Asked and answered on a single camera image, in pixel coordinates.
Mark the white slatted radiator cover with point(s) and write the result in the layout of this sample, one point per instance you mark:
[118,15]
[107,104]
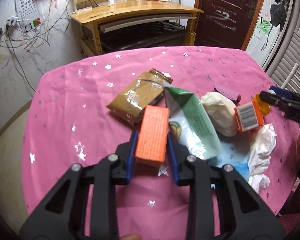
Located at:
[287,51]

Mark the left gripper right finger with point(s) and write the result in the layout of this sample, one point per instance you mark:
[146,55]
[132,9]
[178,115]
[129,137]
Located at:
[222,205]

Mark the black hanging bag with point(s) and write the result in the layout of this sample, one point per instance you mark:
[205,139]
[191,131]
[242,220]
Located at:
[278,15]

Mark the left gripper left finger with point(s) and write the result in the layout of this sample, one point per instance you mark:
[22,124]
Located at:
[82,204]

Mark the pink star tablecloth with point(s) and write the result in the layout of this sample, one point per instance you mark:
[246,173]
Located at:
[69,122]

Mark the orange cardboard box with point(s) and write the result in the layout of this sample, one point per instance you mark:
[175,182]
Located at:
[151,146]

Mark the brown snack wrapper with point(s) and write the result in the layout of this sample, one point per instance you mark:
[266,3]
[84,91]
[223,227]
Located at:
[147,89]

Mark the white power strip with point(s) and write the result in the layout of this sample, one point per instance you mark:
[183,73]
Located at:
[12,21]

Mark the purple knitted pouch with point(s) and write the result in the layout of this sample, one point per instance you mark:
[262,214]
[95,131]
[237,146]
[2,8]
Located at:
[228,93]

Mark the orange barcode box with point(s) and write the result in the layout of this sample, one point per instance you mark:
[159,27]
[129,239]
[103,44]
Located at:
[249,116]

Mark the dark brown door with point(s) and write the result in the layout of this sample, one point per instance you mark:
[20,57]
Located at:
[226,23]

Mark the left hand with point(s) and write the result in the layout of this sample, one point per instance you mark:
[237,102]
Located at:
[131,236]

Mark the white pipe rack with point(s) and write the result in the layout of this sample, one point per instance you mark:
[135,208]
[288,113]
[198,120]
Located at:
[290,76]

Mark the yellow plastic cup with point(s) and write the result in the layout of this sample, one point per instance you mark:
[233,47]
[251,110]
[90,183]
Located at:
[263,106]

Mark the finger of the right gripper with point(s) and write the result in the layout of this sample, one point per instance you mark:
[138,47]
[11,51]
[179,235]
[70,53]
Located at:
[282,101]
[281,91]

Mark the green white snack bag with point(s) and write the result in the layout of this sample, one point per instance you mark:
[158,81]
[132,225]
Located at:
[191,124]

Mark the eye chart poster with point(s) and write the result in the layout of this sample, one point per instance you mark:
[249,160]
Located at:
[28,14]

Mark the light blue tissue packet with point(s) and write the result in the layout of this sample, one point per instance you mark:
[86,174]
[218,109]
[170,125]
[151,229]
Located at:
[236,152]

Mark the white tissue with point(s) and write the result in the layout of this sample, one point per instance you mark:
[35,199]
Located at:
[263,142]

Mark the wooden desk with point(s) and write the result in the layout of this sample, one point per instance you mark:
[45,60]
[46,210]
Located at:
[106,18]

